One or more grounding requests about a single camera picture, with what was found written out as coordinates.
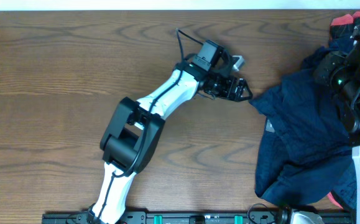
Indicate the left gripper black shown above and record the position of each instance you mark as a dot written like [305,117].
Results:
[234,96]

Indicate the navy blue shorts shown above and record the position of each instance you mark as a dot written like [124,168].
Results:
[304,149]

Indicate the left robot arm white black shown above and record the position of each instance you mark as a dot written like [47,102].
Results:
[134,130]

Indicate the pile of navy clothes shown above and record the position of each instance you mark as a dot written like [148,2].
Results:
[338,56]

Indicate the black mounting rail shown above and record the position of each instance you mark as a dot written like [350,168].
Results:
[140,217]

